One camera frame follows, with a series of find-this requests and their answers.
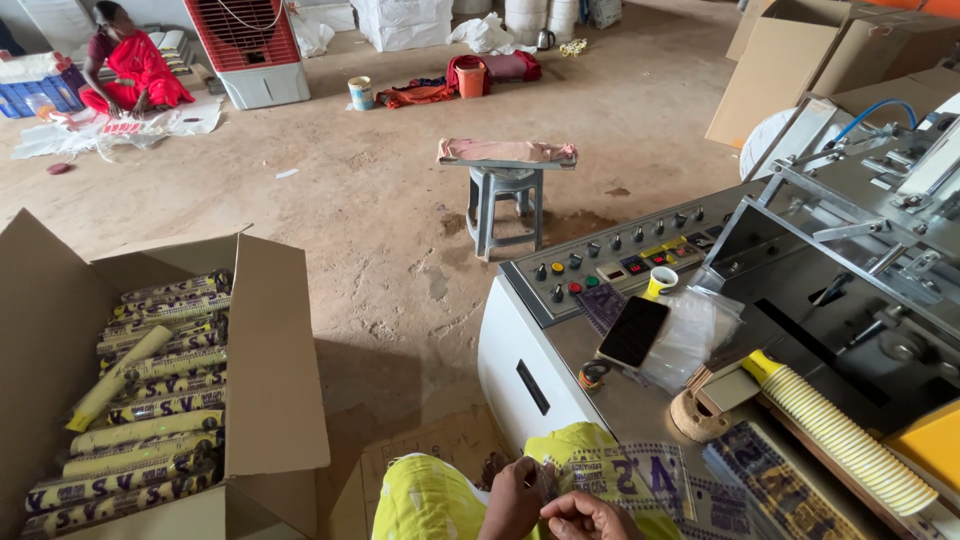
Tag person's left hand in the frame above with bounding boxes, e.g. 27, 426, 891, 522
478, 456, 561, 540

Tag person's right hand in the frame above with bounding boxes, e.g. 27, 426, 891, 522
540, 491, 648, 540

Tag printed plastic cup sleeve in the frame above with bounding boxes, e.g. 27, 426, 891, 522
523, 422, 700, 540

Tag flat cardboard sheet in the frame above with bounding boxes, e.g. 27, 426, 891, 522
358, 403, 520, 528

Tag person's yellow dotted clothing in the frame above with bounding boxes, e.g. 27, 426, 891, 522
370, 448, 541, 540

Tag small dark tape roll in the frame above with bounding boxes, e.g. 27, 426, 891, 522
576, 357, 613, 393

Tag flat printed plastic sleeve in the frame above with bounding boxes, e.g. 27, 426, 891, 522
621, 441, 760, 540

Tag brown cardboard tape core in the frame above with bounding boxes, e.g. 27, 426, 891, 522
669, 387, 733, 444

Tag black smartphone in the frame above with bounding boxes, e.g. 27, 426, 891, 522
596, 295, 672, 371

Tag purple printed plastic sleeve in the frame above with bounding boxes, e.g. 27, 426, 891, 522
575, 282, 629, 338

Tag clear plastic bags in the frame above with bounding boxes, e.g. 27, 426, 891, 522
639, 284, 748, 396

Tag stack of printed plastic sleeves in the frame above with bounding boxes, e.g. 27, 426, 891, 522
702, 420, 873, 540

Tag grey machine control panel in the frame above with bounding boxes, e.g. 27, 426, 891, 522
499, 202, 733, 330

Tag small yellow paper cup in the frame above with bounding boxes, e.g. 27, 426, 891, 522
645, 265, 681, 302

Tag grey plastic stool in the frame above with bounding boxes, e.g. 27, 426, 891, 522
464, 166, 546, 263

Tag large open cardboard box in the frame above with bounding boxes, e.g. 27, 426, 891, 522
0, 208, 332, 540

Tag stack of yellow paper cups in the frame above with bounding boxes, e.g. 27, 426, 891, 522
740, 348, 940, 518

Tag board with pink cloth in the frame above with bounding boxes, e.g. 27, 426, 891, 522
436, 137, 579, 172

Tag steel cup packing machine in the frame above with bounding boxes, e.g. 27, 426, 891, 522
477, 90, 960, 540

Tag yellow box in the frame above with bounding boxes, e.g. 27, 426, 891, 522
883, 399, 960, 498

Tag pile of packed cup sleeves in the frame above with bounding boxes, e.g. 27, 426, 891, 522
21, 268, 234, 538

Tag orange cloth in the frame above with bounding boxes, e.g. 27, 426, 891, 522
375, 83, 457, 111

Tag large white paper reel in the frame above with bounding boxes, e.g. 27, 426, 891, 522
738, 106, 802, 183

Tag orange plastic bucket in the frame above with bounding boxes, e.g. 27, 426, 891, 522
454, 60, 489, 101

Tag dark red bag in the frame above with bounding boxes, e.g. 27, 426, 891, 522
446, 50, 543, 96

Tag small paint tin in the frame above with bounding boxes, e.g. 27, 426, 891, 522
347, 75, 375, 113

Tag plain yellow cup pack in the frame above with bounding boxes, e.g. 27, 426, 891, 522
65, 324, 174, 434

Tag crumpled white plastic bags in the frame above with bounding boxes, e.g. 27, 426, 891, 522
447, 12, 538, 57

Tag white paper rolls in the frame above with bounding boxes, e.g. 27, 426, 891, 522
503, 0, 581, 46

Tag white woven sack bundle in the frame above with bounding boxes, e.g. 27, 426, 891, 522
350, 0, 456, 54

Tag heap of folded cardboard boxes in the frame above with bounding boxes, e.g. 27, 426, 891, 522
704, 0, 960, 150

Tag red and white air cooler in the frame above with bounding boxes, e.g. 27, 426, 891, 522
183, 0, 312, 112

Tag white sheet with paper pieces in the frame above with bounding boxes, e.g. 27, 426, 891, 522
10, 91, 227, 163

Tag stack of white paper sheets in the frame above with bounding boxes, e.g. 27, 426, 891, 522
145, 29, 198, 78

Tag blue plastic crate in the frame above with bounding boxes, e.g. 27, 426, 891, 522
0, 63, 88, 120

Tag blue air hose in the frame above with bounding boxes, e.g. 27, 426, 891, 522
831, 97, 921, 145

